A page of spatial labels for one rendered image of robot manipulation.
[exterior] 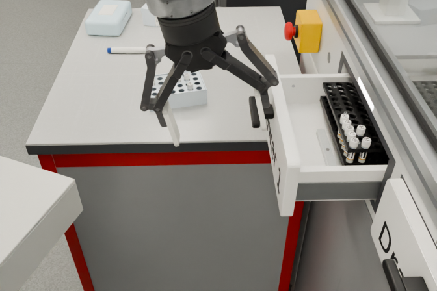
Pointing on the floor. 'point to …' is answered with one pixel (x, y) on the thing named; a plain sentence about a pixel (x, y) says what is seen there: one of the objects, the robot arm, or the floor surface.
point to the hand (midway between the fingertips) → (218, 127)
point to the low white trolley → (168, 168)
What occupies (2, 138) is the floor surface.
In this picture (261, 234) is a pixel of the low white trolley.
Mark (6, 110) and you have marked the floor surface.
